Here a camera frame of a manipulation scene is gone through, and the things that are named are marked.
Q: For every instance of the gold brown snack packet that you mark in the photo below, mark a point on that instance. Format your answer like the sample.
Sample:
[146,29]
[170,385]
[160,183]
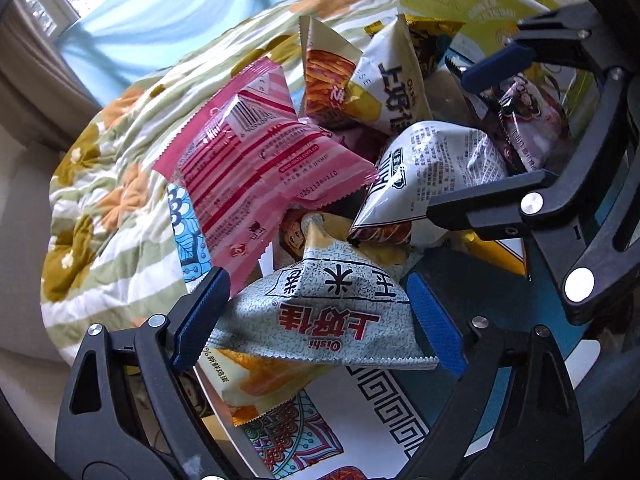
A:
[430,40]

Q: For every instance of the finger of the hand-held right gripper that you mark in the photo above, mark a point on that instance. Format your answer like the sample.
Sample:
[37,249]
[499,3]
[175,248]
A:
[495,66]
[480,212]

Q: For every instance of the white black text snack packet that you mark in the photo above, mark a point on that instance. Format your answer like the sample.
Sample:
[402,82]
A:
[440,165]

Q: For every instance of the beige curtain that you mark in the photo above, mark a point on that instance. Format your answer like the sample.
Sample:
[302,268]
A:
[30,70]

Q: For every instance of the white yellow snack packet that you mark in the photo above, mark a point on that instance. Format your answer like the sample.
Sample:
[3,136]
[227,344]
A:
[395,85]

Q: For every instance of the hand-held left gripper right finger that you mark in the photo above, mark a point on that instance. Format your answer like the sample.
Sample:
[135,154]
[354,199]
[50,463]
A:
[435,322]

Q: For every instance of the floral striped blanket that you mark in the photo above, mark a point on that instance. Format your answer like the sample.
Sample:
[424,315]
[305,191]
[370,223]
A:
[100,185]

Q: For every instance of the blue patterned mat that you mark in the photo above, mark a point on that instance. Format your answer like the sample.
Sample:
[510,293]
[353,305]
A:
[395,410]

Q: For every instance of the white orange snack packet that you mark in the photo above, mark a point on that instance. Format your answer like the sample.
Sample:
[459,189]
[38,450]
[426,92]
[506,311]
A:
[240,385]

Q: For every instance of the light blue cloth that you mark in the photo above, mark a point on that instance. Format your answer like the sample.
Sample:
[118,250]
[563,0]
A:
[175,20]

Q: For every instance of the purple snack packet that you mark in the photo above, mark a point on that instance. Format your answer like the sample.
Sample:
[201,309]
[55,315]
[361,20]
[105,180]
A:
[535,120]

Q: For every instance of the orange sticks snack packet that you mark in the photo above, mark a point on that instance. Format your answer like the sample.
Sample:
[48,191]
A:
[325,85]

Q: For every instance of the pink striped snack packet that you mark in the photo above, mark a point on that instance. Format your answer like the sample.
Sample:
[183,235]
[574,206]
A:
[250,160]

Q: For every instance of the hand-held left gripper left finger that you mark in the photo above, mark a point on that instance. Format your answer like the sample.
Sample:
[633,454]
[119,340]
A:
[200,317]

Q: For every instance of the cartoon face snack packet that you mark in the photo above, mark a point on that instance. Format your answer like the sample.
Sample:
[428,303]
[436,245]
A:
[292,237]

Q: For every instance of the grey speckled snack packet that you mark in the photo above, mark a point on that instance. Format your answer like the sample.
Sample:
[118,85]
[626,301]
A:
[325,320]

